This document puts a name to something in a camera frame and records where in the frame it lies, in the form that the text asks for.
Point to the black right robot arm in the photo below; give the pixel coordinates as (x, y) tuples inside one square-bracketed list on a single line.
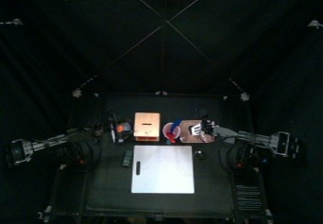
[(261, 139)]

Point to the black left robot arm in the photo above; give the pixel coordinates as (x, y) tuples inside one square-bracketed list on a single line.
[(46, 142)]

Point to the small brown wooden board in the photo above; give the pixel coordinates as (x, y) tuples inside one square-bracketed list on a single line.
[(184, 136)]

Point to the blue marker pen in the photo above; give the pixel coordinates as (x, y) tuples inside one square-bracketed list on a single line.
[(176, 123)]

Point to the dark green rectangular object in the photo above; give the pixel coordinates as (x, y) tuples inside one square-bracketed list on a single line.
[(127, 158)]

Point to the red marker pen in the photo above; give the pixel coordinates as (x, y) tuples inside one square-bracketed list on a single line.
[(171, 136)]

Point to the dark round shiny object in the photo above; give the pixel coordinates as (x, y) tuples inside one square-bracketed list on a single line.
[(200, 154)]

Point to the small teal object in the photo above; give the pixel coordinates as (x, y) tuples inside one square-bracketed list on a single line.
[(168, 141)]

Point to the white cutting board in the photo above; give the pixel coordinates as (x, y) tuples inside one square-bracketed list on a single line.
[(164, 171)]

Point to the white text warning label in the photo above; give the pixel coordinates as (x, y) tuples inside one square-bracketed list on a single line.
[(249, 198)]

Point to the silver frame clamp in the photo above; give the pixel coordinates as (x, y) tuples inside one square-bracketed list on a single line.
[(314, 23), (16, 22), (76, 93), (245, 96)]

